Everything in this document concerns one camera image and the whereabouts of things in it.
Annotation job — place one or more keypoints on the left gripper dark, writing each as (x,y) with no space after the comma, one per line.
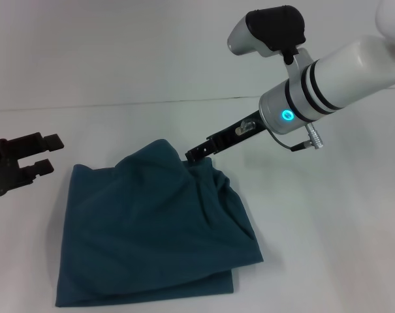
(11,169)

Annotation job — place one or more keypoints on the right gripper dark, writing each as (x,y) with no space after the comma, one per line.
(239,132)

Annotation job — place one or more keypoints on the teal T-shirt with FREE print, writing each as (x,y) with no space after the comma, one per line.
(151,228)

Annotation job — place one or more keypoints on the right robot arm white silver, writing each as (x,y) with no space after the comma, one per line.
(341,71)

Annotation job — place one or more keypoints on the right wrist camera white housing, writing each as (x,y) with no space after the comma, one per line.
(269,32)

